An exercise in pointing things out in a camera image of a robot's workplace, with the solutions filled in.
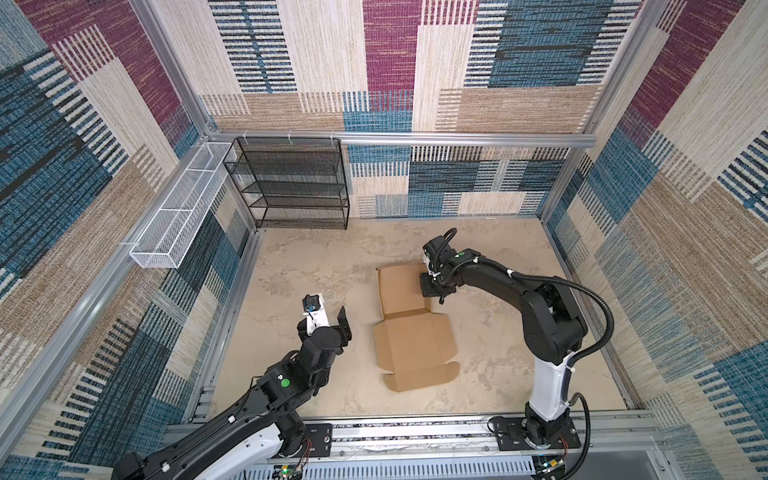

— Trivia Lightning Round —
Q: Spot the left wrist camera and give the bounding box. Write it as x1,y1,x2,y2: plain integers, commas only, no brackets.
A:
299,293,330,336

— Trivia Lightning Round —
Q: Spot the brown cardboard box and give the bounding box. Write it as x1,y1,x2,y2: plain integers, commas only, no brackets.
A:
373,263,460,393

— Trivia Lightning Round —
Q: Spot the aluminium front rail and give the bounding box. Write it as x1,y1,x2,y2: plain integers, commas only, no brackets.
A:
304,410,665,461

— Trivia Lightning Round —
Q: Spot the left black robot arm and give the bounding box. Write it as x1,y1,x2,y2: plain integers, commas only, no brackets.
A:
111,308,352,479

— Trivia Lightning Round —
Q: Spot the black wire mesh shelf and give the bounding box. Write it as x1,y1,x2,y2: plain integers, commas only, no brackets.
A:
223,137,350,230

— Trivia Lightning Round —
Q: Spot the white wire mesh basket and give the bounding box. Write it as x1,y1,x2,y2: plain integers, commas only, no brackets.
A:
130,142,233,269

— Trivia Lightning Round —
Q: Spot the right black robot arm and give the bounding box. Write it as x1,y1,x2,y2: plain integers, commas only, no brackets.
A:
420,229,588,448

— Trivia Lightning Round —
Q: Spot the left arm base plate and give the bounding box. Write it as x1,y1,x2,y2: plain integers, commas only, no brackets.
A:
278,422,333,459

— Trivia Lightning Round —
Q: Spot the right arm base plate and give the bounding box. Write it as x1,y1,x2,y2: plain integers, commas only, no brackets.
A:
487,413,582,451

